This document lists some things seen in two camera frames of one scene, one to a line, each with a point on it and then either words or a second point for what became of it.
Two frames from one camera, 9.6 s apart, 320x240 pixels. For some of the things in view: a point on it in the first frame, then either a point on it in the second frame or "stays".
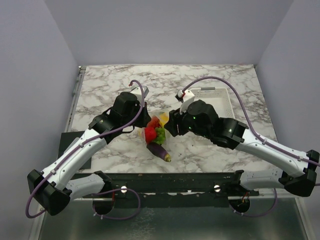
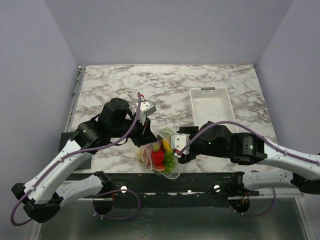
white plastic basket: [219, 99] stays
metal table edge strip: [82, 69] stays
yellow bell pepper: [163, 119] → [166, 145]
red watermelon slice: [154, 122] → [146, 154]
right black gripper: [175, 118] → [191, 130]
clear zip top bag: [155, 133] → [158, 156]
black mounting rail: [192, 189] stays
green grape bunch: [160, 135] → [169, 161]
